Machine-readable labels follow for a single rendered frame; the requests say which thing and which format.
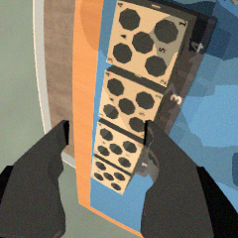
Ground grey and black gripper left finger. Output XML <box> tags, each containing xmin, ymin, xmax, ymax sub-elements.
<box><xmin>0</xmin><ymin>120</ymin><xmax>69</xmax><ymax>238</ymax></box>

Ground beige bucket adapter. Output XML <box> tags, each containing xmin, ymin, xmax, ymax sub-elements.
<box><xmin>98</xmin><ymin>64</ymin><xmax>177</xmax><ymax>139</ymax></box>
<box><xmin>107</xmin><ymin>0</ymin><xmax>197</xmax><ymax>86</ymax></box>
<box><xmin>91</xmin><ymin>152</ymin><xmax>146</xmax><ymax>194</ymax></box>
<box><xmin>94</xmin><ymin>117</ymin><xmax>147</xmax><ymax>173</ymax></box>

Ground blue bench mat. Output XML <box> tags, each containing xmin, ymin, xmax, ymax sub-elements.
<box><xmin>90</xmin><ymin>0</ymin><xmax>238</xmax><ymax>233</ymax></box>

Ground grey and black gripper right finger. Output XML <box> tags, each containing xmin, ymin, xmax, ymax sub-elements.
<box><xmin>140</xmin><ymin>120</ymin><xmax>238</xmax><ymax>238</ymax></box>

